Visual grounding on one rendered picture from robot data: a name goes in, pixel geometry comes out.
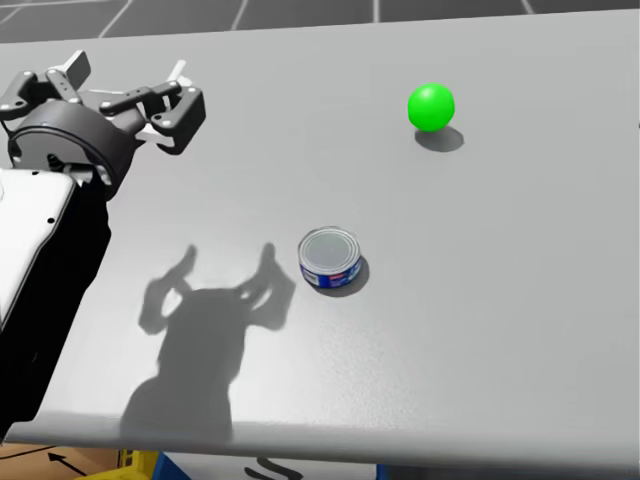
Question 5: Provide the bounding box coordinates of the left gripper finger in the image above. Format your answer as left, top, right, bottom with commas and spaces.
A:
0, 48, 93, 122
98, 59, 208, 157

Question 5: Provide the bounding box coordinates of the brown box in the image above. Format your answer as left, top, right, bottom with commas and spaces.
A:
0, 441, 121, 480

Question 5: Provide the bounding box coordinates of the small smooth ball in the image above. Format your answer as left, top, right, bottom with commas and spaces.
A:
406, 82, 457, 133

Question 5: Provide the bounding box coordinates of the yellow box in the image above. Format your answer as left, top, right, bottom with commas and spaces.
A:
116, 448, 160, 480

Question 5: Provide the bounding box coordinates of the white box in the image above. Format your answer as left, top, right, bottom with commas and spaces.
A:
188, 453, 377, 480

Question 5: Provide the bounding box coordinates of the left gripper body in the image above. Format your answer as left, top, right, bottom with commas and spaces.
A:
6, 89, 151, 202

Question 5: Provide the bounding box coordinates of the blue flat can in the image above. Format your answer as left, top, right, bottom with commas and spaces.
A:
297, 225, 363, 291

